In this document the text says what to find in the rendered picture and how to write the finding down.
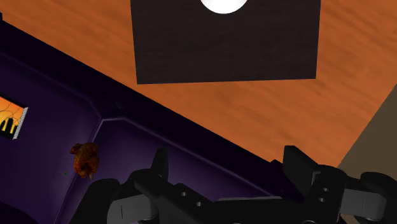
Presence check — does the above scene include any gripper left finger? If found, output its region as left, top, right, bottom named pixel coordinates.
left=69, top=147, right=216, bottom=224

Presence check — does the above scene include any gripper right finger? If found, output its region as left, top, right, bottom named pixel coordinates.
left=282, top=144, right=397, bottom=224

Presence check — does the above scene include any brown lumpy toy figure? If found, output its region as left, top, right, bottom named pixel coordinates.
left=69, top=142, right=101, bottom=181

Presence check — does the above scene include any orange skyline book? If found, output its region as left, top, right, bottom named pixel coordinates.
left=0, top=94, right=29, bottom=141

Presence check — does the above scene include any dark robot stand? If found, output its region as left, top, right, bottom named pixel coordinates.
left=130, top=0, right=322, bottom=85

